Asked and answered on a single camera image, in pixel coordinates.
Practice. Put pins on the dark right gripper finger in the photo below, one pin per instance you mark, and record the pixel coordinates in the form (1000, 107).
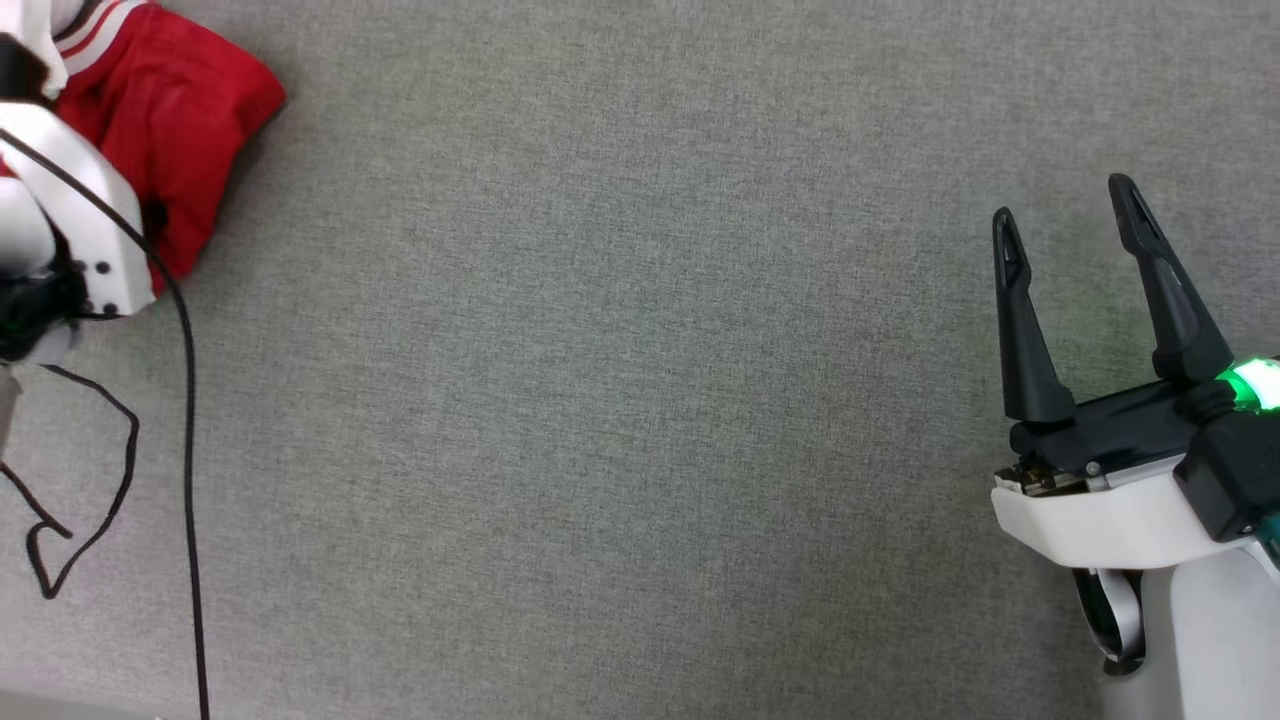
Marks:
(1175, 300)
(1022, 340)

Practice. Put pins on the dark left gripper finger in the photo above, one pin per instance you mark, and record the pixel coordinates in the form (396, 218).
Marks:
(20, 70)

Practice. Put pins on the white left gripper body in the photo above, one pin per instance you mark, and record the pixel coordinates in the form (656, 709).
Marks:
(95, 215)

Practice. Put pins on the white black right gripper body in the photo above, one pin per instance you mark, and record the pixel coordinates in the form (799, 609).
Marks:
(1100, 500)

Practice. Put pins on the red basketball jersey white trim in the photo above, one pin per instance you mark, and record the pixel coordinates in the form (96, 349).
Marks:
(180, 110)

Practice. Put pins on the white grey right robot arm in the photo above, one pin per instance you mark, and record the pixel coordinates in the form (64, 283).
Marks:
(1200, 640)

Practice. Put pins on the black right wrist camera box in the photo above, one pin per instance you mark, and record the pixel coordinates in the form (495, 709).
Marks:
(1240, 470)

